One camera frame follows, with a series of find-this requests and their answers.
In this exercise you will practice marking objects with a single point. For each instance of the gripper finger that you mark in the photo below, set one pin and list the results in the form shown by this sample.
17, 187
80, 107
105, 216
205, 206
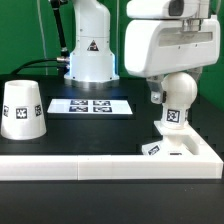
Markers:
157, 92
196, 73

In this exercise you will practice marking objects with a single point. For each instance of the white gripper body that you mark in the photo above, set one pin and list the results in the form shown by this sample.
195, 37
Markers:
156, 47

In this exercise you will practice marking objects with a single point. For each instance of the white lamp bulb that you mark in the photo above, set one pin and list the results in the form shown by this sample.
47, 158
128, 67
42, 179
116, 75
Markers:
180, 92

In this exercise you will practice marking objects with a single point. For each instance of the white lamp base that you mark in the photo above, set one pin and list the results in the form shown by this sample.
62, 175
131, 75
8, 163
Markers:
174, 142

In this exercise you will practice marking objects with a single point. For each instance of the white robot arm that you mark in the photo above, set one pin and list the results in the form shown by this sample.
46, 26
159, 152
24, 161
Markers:
92, 62

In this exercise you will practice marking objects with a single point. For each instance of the white lamp shade cone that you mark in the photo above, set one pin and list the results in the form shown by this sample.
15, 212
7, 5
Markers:
22, 114

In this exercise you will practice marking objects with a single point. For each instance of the white marker tag sheet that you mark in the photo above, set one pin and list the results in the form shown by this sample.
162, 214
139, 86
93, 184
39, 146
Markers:
84, 106

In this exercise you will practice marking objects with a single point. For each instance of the white L-shaped fence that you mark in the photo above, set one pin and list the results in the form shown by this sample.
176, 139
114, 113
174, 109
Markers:
205, 164

